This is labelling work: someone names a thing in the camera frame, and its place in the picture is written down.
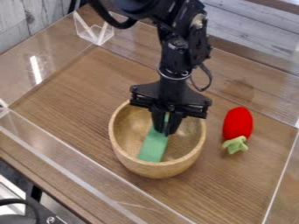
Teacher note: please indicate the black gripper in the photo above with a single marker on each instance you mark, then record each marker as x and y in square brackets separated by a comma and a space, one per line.
[170, 96]

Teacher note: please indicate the green rectangular block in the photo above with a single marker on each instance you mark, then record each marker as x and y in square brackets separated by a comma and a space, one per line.
[154, 146]

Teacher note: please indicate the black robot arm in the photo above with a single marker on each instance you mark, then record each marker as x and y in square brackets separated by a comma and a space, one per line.
[181, 22]

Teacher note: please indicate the brown wooden bowl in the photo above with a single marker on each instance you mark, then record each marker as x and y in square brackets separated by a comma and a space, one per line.
[129, 125]

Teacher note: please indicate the red plush strawberry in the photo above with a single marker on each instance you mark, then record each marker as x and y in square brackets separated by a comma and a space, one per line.
[237, 130]

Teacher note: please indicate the black table leg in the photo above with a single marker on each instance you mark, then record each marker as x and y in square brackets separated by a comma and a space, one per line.
[36, 194]

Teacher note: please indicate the clear acrylic tray wall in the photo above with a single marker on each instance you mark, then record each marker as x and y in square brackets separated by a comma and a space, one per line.
[86, 186]

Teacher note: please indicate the clear acrylic corner bracket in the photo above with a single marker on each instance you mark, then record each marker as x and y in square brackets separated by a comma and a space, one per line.
[98, 35]

